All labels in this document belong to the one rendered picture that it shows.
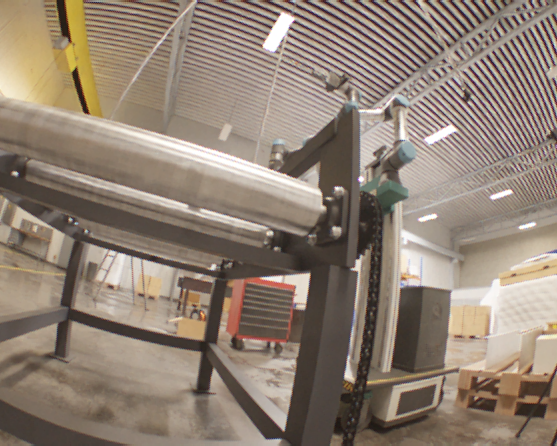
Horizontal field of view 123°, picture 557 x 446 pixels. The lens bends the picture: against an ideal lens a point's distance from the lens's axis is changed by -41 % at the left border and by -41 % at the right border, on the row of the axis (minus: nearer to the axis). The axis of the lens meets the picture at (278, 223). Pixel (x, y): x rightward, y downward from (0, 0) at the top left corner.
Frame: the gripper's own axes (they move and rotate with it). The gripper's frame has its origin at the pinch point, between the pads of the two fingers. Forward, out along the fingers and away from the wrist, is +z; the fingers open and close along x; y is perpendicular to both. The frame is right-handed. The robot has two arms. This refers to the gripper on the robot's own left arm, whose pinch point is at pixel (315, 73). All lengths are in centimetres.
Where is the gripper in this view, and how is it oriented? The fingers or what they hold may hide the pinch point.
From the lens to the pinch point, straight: 158.4
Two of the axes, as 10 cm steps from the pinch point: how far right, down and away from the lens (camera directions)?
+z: -9.0, -2.6, -3.5
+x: 1.5, -9.4, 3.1
